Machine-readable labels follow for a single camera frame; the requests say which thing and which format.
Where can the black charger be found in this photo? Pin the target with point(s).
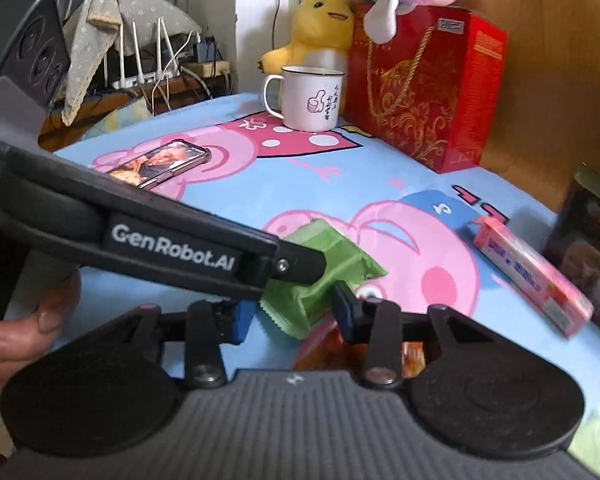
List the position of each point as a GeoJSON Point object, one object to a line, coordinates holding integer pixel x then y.
{"type": "Point", "coordinates": [206, 49]}

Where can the floral grey cloth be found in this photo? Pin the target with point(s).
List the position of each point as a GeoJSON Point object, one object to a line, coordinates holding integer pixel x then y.
{"type": "Point", "coordinates": [105, 0]}

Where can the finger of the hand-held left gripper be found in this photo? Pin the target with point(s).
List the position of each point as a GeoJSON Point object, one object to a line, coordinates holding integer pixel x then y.
{"type": "Point", "coordinates": [300, 265]}

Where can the smartphone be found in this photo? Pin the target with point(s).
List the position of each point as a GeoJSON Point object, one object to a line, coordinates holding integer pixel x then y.
{"type": "Point", "coordinates": [165, 162]}

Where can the cartoon pig printed bedsheet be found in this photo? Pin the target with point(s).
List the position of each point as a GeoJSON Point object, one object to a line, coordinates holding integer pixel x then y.
{"type": "Point", "coordinates": [330, 180]}

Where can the white enamel mug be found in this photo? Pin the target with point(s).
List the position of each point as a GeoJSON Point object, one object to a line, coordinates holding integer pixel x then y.
{"type": "Point", "coordinates": [310, 100]}

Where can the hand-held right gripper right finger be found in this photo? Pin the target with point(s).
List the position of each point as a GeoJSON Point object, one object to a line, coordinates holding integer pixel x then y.
{"type": "Point", "coordinates": [345, 310]}

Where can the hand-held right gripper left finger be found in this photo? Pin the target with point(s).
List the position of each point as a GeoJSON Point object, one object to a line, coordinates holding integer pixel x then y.
{"type": "Point", "coordinates": [242, 322]}

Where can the beige power strip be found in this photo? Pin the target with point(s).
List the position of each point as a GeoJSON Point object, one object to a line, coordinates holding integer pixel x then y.
{"type": "Point", "coordinates": [205, 69]}

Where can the pale green snack packet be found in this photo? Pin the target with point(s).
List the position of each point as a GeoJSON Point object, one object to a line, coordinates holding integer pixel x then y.
{"type": "Point", "coordinates": [592, 447]}

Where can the wooden headboard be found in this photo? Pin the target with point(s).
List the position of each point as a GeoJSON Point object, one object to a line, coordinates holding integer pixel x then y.
{"type": "Point", "coordinates": [555, 85]}

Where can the light green pastry packet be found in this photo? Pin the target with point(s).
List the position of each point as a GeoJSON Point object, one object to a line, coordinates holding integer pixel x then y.
{"type": "Point", "coordinates": [350, 260]}

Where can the red gift bag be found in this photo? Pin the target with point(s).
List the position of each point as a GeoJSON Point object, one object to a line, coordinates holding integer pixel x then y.
{"type": "Point", "coordinates": [430, 100]}

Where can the pink chewing gum box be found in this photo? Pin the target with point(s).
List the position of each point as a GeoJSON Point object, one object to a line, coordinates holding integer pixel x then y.
{"type": "Point", "coordinates": [525, 270]}

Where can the white router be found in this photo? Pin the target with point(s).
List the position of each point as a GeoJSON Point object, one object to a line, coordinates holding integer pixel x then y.
{"type": "Point", "coordinates": [140, 80]}

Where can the wooden side table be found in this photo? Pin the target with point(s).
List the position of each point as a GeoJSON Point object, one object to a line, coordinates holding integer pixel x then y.
{"type": "Point", "coordinates": [65, 127]}

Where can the yellow duck plush toy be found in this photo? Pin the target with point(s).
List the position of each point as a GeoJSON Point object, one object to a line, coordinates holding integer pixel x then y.
{"type": "Point", "coordinates": [320, 25]}

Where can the orange-red snack packet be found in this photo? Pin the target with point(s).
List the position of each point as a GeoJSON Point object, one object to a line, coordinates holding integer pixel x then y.
{"type": "Point", "coordinates": [330, 355]}

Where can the black cardboard box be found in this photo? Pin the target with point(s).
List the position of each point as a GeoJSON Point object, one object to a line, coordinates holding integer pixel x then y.
{"type": "Point", "coordinates": [590, 240]}

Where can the person's left hand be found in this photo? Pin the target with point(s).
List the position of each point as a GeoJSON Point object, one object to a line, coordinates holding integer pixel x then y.
{"type": "Point", "coordinates": [20, 350]}

